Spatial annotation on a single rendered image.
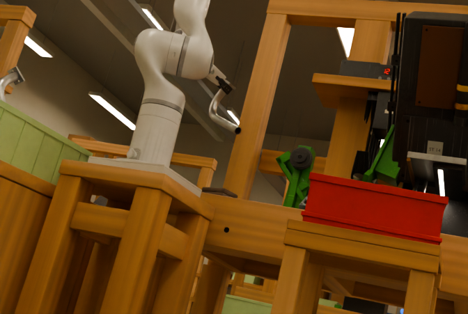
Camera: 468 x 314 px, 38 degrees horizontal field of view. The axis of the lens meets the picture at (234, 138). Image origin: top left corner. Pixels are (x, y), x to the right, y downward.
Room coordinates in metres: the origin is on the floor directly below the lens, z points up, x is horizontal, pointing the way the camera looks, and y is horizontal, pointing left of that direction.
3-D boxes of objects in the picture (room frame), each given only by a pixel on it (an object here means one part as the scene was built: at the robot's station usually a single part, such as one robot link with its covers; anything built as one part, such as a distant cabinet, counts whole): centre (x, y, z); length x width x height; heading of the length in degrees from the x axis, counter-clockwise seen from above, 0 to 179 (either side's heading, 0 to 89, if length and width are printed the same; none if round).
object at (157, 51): (1.83, 0.25, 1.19); 0.19 x 0.12 x 0.24; 93
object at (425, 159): (1.97, -0.64, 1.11); 0.39 x 0.16 x 0.03; 158
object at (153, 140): (1.84, 0.22, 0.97); 0.19 x 0.19 x 0.18
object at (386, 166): (2.06, -0.51, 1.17); 0.13 x 0.12 x 0.20; 68
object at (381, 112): (2.33, -0.57, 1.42); 0.17 x 0.12 x 0.15; 68
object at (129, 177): (1.84, 0.21, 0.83); 0.32 x 0.32 x 0.04; 64
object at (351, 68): (2.40, -0.41, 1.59); 0.15 x 0.07 x 0.07; 68
